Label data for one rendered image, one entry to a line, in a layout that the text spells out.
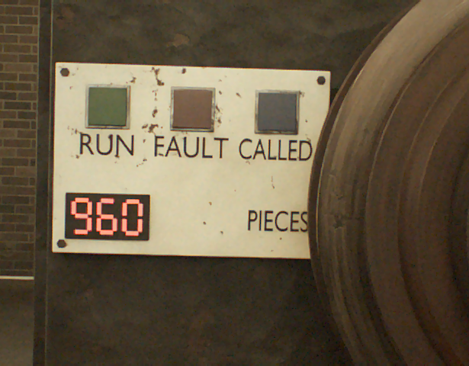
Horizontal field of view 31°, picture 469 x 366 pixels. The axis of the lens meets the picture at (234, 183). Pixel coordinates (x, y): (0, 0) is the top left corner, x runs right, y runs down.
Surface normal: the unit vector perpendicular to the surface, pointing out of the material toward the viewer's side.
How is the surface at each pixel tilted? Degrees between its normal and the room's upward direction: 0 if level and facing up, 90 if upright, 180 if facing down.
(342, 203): 90
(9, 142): 90
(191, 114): 90
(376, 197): 90
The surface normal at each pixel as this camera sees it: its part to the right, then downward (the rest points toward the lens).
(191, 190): 0.03, 0.05
